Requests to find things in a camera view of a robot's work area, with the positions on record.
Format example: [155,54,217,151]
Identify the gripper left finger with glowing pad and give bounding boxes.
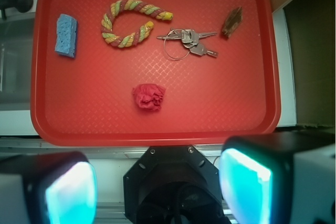
[1,151,98,223]

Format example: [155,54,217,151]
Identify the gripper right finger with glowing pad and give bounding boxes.
[219,131,335,223]

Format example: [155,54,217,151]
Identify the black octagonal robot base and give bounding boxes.
[123,146,230,223]

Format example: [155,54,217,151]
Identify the blue sponge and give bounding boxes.
[55,14,78,58]

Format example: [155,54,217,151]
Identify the crumpled red paper ball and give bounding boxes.
[132,83,166,111]

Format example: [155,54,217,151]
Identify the red plastic tray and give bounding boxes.
[30,0,281,146]

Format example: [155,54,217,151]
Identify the silver keys on ring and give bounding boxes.
[156,28,218,61]

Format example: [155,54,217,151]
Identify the multicolour twisted rope toy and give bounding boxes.
[101,0,174,49]

